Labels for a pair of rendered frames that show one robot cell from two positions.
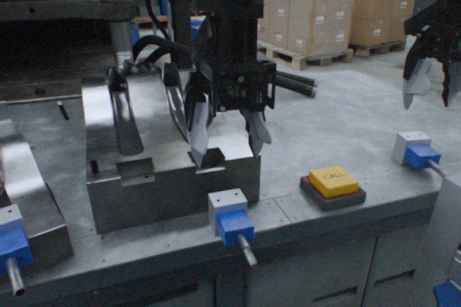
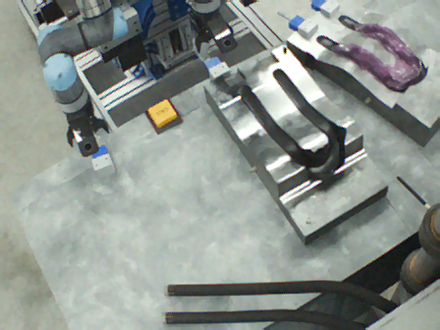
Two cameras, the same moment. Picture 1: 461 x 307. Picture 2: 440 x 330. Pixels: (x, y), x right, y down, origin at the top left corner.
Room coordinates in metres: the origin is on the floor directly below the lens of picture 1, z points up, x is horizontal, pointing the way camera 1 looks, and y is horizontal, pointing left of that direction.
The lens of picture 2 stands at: (1.60, -0.06, 2.47)
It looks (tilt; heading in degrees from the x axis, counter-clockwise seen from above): 65 degrees down; 180
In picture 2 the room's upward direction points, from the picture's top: 12 degrees counter-clockwise
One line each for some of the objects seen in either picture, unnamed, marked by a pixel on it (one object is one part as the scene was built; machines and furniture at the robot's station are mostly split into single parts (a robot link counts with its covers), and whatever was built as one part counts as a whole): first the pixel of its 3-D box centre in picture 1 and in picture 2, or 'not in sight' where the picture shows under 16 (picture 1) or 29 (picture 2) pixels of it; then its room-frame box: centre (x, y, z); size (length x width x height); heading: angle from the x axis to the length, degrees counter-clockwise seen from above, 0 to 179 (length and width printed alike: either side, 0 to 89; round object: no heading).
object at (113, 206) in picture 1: (154, 119); (295, 134); (0.71, 0.15, 0.87); 0.50 x 0.26 x 0.14; 19
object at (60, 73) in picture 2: not in sight; (62, 77); (0.63, -0.36, 1.23); 0.09 x 0.08 x 0.11; 11
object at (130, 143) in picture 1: (148, 99); (295, 118); (0.69, 0.16, 0.92); 0.35 x 0.16 x 0.09; 19
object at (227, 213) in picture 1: (237, 232); (212, 64); (0.40, -0.01, 0.83); 0.13 x 0.05 x 0.05; 17
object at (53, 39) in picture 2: not in sight; (61, 45); (0.53, -0.36, 1.22); 0.11 x 0.11 x 0.08; 11
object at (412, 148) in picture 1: (425, 159); (99, 152); (0.61, -0.36, 0.83); 0.13 x 0.05 x 0.05; 8
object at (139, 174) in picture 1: (137, 177); (267, 63); (0.47, 0.14, 0.87); 0.05 x 0.05 x 0.04; 19
